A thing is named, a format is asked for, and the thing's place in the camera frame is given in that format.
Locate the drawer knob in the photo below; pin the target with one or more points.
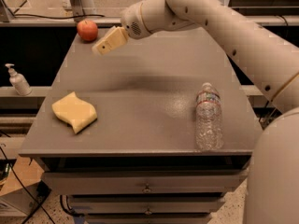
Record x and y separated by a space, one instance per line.
148 212
146 189

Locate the top drawer knob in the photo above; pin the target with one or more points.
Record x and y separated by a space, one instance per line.
146 189

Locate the cardboard box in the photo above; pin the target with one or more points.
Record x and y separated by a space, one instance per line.
17 196

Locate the white pump dispenser bottle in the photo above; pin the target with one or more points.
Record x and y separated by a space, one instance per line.
18 81

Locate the yellow wavy sponge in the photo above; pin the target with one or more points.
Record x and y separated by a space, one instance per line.
74 111

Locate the grey drawer cabinet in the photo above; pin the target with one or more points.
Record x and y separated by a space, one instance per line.
144 96

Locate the clear plastic water bottle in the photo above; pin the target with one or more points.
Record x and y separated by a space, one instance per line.
208 128

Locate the grey metal frame rail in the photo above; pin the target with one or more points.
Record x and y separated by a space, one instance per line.
106 12

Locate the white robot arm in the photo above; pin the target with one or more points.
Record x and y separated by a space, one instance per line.
269 61

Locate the red apple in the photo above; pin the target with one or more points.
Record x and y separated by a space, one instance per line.
87 30

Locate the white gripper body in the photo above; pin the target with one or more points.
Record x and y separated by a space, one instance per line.
132 20

